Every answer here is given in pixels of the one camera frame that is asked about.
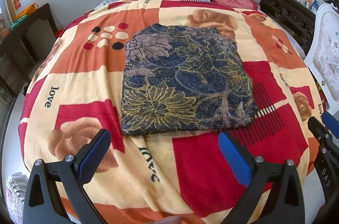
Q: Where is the dark carved wooden cabinet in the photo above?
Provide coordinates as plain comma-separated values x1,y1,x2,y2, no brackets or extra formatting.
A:
253,0,317,55

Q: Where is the yellow flat package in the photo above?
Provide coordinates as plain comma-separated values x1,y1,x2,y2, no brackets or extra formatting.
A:
15,3,38,21

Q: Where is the red orange printed blanket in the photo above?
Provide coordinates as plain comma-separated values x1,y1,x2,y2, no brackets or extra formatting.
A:
18,0,327,224

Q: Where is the pale lace cloth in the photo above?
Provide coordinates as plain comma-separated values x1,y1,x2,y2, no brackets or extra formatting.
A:
5,172,30,224

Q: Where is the white ornate chair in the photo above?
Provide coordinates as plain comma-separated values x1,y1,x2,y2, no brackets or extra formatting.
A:
304,3,339,108

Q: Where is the green flat item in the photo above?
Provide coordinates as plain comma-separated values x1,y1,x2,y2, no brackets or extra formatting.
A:
11,17,27,31

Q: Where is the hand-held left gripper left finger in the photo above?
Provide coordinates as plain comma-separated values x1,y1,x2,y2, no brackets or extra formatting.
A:
23,129,112,224

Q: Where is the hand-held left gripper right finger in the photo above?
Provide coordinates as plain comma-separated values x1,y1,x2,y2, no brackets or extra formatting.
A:
218,131,305,224

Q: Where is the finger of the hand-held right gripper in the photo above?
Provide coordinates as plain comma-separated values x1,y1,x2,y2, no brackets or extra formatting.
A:
322,111,339,140
308,116,335,214

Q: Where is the dark wooden side table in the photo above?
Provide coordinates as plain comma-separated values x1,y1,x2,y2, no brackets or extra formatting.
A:
0,3,58,98

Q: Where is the dark floral patterned shirt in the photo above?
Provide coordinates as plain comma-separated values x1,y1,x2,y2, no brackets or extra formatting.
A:
121,24,259,136

